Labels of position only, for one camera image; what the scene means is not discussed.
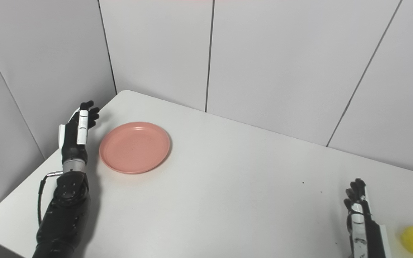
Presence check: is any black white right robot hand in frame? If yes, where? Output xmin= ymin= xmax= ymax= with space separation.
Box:
xmin=343 ymin=178 xmax=393 ymax=258

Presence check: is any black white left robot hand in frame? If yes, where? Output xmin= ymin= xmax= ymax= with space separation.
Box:
xmin=58 ymin=100 xmax=100 ymax=162

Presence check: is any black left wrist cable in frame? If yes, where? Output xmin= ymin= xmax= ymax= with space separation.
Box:
xmin=37 ymin=171 xmax=64 ymax=227

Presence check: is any pink round plate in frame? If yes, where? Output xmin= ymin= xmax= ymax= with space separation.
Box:
xmin=99 ymin=121 xmax=171 ymax=175

